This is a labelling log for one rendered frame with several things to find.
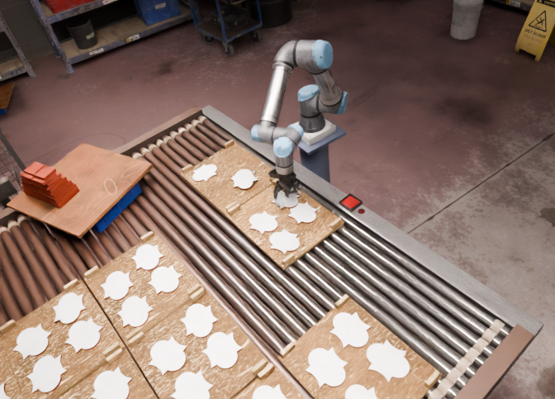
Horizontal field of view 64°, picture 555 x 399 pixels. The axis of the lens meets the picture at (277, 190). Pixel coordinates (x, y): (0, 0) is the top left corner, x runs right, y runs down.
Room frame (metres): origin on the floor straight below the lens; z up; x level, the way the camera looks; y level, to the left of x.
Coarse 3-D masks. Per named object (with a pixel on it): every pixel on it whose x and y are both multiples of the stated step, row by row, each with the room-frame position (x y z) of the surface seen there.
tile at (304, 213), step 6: (300, 204) 1.39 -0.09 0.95; (306, 204) 1.39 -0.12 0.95; (294, 210) 1.37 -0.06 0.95; (300, 210) 1.36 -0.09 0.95; (306, 210) 1.35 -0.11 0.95; (312, 210) 1.35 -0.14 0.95; (288, 216) 1.34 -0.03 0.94; (294, 216) 1.33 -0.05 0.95; (300, 216) 1.32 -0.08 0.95; (306, 216) 1.31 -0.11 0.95; (312, 216) 1.31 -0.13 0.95; (300, 222) 1.29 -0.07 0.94; (306, 222) 1.28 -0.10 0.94
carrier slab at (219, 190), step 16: (208, 160) 1.83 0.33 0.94; (224, 160) 1.81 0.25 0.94; (240, 160) 1.78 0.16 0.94; (256, 160) 1.76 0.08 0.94; (224, 176) 1.68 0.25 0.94; (256, 176) 1.64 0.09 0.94; (208, 192) 1.58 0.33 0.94; (224, 192) 1.56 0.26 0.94; (240, 192) 1.55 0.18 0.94; (256, 192) 1.53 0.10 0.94; (224, 208) 1.46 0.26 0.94
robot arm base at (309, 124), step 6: (300, 114) 2.02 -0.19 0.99; (318, 114) 1.98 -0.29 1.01; (300, 120) 2.01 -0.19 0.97; (306, 120) 1.97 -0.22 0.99; (312, 120) 1.96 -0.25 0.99; (318, 120) 1.97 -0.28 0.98; (324, 120) 2.01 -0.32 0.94; (306, 126) 1.96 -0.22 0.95; (312, 126) 1.96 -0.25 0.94; (318, 126) 1.95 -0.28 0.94; (324, 126) 1.97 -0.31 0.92; (306, 132) 1.95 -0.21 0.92; (312, 132) 1.94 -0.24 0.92
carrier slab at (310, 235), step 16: (272, 192) 1.51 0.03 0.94; (304, 192) 1.47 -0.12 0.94; (240, 208) 1.44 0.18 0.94; (256, 208) 1.42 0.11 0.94; (272, 208) 1.41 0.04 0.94; (320, 208) 1.36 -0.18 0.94; (240, 224) 1.34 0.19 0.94; (288, 224) 1.30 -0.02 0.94; (304, 224) 1.28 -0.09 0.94; (320, 224) 1.27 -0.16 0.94; (256, 240) 1.23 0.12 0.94; (304, 240) 1.19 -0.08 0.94; (320, 240) 1.18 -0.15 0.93; (272, 256) 1.14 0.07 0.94
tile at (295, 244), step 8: (280, 232) 1.25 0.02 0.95; (288, 232) 1.24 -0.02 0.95; (272, 240) 1.21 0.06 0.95; (280, 240) 1.20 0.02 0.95; (288, 240) 1.20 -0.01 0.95; (296, 240) 1.19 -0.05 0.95; (272, 248) 1.17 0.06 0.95; (280, 248) 1.16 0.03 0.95; (288, 248) 1.16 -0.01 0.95; (296, 248) 1.15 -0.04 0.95
